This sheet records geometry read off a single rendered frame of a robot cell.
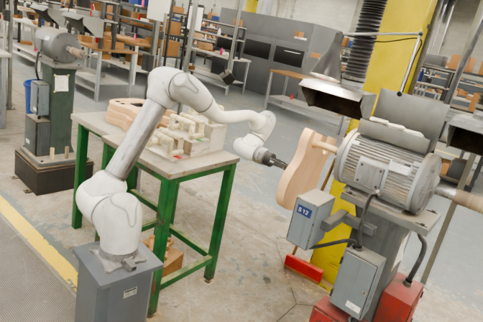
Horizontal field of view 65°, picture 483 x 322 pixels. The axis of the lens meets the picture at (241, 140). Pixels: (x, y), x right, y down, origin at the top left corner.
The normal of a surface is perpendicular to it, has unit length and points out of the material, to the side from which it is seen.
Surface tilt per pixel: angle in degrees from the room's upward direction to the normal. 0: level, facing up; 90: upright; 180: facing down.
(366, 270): 90
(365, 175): 90
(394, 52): 90
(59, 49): 92
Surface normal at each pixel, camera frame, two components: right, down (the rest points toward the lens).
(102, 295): -0.03, 0.29
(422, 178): -0.47, -0.30
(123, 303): 0.68, 0.34
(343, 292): -0.62, 0.11
